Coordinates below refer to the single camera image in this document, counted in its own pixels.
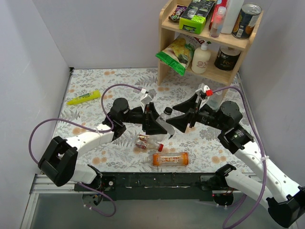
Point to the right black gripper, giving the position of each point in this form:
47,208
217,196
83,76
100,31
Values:
193,115

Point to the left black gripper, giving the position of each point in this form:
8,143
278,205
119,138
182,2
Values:
146,119

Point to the small black-cap clear bottle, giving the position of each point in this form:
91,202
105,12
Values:
162,121

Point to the clear green-label water bottle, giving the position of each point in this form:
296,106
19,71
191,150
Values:
215,100

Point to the black bottle cap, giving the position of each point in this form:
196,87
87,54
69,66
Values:
168,111

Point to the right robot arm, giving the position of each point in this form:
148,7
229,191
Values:
283,198

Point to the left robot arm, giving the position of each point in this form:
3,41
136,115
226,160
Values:
59,162

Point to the red-cap clear bottle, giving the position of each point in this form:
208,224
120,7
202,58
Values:
146,142

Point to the orange drink bottle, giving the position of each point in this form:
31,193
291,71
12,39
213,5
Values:
168,159

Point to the white pump lotion bottle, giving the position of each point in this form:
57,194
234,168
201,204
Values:
201,58

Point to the pink spray bottle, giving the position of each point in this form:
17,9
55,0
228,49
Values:
218,22

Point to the white tall bottle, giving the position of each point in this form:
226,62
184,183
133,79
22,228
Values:
232,12

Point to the green chips bag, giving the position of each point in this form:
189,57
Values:
178,57

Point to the yellow green tube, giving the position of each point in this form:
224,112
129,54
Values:
84,98

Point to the cassava chips bag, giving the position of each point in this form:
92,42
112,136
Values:
184,39

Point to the black canister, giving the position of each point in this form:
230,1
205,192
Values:
227,58

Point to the floral table mat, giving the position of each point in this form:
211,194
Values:
139,126

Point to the green black box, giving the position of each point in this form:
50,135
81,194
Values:
195,16

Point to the dark snack packet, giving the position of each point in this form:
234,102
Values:
175,16

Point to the red white carton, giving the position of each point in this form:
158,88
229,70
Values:
218,3

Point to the tin food can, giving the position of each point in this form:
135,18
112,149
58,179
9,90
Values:
246,20

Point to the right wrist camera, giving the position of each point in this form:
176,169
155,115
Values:
203,93

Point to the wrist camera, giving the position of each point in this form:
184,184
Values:
146,98
203,93

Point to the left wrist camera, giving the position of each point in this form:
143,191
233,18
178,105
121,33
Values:
146,98

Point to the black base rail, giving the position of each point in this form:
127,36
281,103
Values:
164,186

